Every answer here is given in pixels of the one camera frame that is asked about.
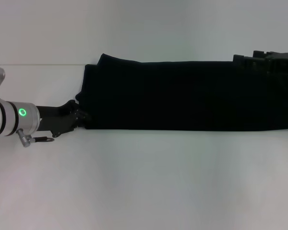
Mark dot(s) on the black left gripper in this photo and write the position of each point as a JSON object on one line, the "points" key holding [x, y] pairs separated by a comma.
{"points": [[55, 119]]}

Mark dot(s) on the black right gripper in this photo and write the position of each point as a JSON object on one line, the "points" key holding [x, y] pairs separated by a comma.
{"points": [[283, 63]]}

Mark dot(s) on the black t-shirt with FREE print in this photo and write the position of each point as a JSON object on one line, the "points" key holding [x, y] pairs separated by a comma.
{"points": [[182, 95]]}

